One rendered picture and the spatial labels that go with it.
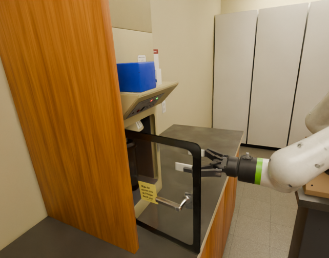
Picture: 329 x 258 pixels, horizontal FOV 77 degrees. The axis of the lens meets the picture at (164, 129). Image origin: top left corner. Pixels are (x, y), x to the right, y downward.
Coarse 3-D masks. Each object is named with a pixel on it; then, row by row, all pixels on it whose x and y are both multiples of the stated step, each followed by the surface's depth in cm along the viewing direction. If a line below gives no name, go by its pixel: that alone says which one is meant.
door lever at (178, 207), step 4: (184, 196) 62; (156, 200) 63; (160, 200) 62; (164, 200) 61; (168, 200) 61; (184, 200) 61; (188, 200) 62; (164, 204) 61; (168, 204) 60; (172, 204) 60; (176, 204) 59; (180, 204) 60; (176, 208) 58; (180, 208) 58
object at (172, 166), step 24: (144, 144) 65; (168, 144) 60; (192, 144) 55; (144, 168) 69; (168, 168) 63; (192, 168) 58; (168, 192) 66; (192, 192) 60; (144, 216) 77; (168, 216) 69; (192, 216) 63; (168, 240) 73; (192, 240) 66
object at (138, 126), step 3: (135, 123) 87; (138, 123) 89; (141, 123) 92; (129, 126) 85; (132, 126) 86; (135, 126) 87; (138, 126) 88; (141, 126) 90; (129, 129) 85; (132, 129) 86; (135, 129) 87; (138, 129) 88; (141, 129) 90
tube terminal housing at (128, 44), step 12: (120, 36) 69; (132, 36) 75; (144, 36) 82; (120, 48) 70; (132, 48) 76; (144, 48) 82; (120, 60) 70; (132, 60) 76; (156, 108) 97; (132, 120) 80; (156, 120) 98; (156, 132) 99
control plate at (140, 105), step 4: (156, 96) 77; (160, 96) 82; (144, 100) 69; (148, 100) 73; (152, 100) 78; (156, 100) 83; (140, 104) 70; (144, 104) 74; (148, 104) 78; (136, 108) 70; (140, 108) 74; (144, 108) 78; (148, 108) 83; (132, 112) 70; (136, 112) 74; (128, 116) 71
